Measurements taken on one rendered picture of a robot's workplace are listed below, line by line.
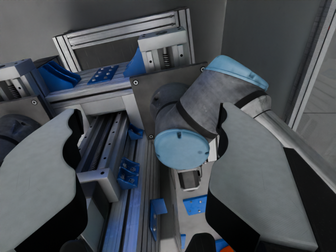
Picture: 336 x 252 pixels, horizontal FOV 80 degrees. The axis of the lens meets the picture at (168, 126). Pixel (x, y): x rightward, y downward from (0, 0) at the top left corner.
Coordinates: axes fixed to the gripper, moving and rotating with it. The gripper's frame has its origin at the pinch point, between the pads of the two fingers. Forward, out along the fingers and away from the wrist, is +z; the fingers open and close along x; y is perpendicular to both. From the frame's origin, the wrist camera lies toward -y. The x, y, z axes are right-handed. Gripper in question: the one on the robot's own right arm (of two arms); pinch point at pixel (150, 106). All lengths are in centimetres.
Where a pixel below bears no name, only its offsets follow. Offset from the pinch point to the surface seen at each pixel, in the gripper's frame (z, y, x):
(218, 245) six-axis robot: 144, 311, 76
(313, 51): 48, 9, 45
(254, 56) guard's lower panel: 86, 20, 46
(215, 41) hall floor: 148, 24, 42
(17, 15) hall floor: 148, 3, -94
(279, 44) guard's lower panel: 68, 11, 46
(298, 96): 48, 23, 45
